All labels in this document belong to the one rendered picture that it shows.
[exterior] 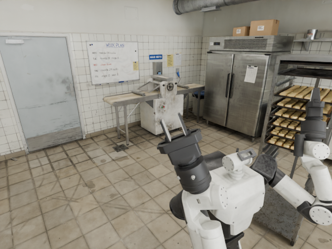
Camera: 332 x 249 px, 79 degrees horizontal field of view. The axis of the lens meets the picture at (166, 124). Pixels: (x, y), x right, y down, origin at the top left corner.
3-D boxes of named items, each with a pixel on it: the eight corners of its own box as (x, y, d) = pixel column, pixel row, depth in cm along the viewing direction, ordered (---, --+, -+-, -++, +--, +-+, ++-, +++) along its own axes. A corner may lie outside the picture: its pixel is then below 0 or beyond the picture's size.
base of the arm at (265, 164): (256, 193, 102) (238, 175, 107) (272, 178, 106) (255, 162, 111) (267, 183, 89) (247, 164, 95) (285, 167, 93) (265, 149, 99)
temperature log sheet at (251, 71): (255, 83, 376) (258, 66, 365) (254, 83, 375) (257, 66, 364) (244, 81, 392) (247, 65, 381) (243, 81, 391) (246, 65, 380)
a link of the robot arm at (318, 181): (329, 177, 78) (346, 226, 77) (331, 169, 86) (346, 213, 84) (298, 179, 85) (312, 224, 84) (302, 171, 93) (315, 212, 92)
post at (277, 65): (248, 217, 224) (280, 56, 161) (245, 215, 226) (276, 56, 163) (249, 215, 226) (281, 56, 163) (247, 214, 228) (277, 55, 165)
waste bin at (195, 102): (213, 114, 586) (215, 92, 562) (200, 118, 556) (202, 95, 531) (199, 110, 626) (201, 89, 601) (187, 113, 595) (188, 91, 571)
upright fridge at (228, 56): (273, 134, 460) (294, 36, 384) (251, 145, 408) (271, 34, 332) (223, 117, 562) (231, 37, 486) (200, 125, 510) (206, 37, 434)
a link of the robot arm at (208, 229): (179, 191, 59) (188, 238, 58) (207, 188, 55) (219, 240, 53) (187, 185, 65) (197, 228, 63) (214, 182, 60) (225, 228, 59)
